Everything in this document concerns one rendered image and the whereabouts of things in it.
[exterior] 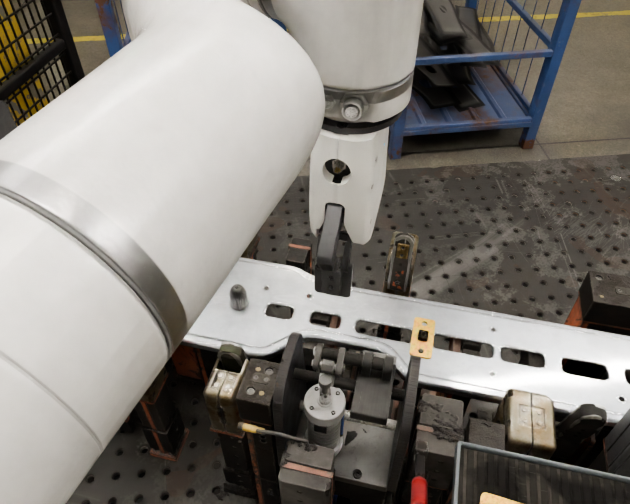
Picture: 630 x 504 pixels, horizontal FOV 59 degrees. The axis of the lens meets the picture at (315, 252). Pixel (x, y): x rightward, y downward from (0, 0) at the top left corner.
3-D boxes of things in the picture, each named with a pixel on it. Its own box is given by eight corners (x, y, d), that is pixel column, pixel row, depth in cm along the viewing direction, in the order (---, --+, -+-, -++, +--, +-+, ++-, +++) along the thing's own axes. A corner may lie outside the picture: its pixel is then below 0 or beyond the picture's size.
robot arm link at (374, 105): (405, 102, 35) (400, 143, 37) (420, 39, 41) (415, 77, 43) (275, 86, 36) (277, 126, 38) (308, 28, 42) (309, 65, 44)
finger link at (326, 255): (332, 235, 39) (331, 285, 43) (353, 164, 43) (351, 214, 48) (315, 233, 39) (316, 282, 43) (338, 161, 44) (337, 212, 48)
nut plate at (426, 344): (414, 317, 102) (415, 313, 101) (435, 321, 101) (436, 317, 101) (408, 355, 96) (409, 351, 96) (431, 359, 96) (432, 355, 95)
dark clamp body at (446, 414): (438, 489, 110) (479, 388, 83) (432, 561, 101) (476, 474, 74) (384, 477, 112) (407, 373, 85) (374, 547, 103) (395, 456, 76)
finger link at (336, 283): (347, 266, 42) (344, 320, 47) (355, 238, 44) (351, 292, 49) (306, 259, 43) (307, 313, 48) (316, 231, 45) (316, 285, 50)
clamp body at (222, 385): (276, 454, 115) (265, 351, 89) (260, 510, 108) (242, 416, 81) (234, 444, 117) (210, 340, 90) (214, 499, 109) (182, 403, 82)
